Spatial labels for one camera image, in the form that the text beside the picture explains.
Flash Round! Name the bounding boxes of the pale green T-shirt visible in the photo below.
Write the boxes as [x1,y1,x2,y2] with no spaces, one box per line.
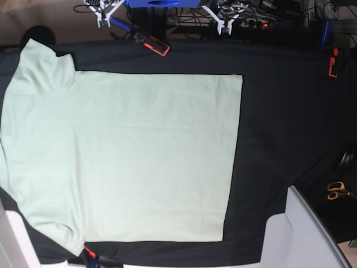
[1,40,243,255]

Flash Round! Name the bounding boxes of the red black clamp top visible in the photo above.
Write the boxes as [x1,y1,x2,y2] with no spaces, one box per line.
[134,32,171,56]

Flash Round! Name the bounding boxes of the red black clamp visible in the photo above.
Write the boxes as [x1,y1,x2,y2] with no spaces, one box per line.
[81,246,123,268]
[134,32,171,56]

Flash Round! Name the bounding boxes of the white power strip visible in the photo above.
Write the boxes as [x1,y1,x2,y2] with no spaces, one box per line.
[231,17,257,28]

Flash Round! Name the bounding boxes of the blue box top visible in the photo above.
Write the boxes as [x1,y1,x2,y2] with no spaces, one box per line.
[125,0,211,8]

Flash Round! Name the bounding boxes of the red black clamp bottom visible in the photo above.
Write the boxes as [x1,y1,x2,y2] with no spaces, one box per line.
[81,246,123,268]

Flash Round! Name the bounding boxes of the grey white furniture right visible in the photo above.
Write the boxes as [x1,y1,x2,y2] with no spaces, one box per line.
[259,186,351,268]

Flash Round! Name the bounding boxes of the red clamp right edge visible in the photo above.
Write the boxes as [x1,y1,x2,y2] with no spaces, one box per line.
[328,48,339,78]

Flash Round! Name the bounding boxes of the black round object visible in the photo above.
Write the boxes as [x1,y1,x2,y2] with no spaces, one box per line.
[336,150,356,175]

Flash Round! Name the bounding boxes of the blue cylinder right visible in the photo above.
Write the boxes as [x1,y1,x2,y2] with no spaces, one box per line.
[321,20,331,49]

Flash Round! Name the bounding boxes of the white furniture left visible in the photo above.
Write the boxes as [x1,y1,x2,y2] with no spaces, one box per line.
[1,202,41,268]

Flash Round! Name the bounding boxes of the blue handle tool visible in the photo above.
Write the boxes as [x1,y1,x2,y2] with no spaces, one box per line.
[110,17,132,32]

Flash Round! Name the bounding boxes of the orange handled scissors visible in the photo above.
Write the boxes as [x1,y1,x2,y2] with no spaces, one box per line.
[327,181,356,200]

